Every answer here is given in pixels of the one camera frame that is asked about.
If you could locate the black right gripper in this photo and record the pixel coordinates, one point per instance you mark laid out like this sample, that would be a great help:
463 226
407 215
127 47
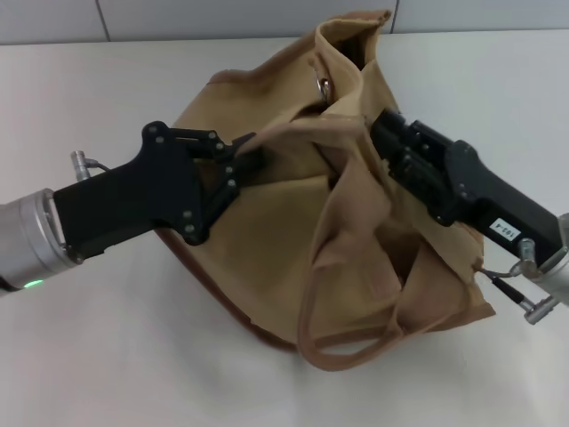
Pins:
489 200

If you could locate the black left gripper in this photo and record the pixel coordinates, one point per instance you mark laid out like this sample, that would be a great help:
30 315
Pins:
151 187

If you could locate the khaki canvas food bag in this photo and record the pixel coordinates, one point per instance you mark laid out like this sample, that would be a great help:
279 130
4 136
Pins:
284 249

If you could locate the white and silver right robot arm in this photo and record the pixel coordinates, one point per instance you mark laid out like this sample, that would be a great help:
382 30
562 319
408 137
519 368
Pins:
559 276

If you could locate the white and silver left robot arm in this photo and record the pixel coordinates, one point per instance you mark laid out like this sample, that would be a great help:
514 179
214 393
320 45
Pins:
31 240

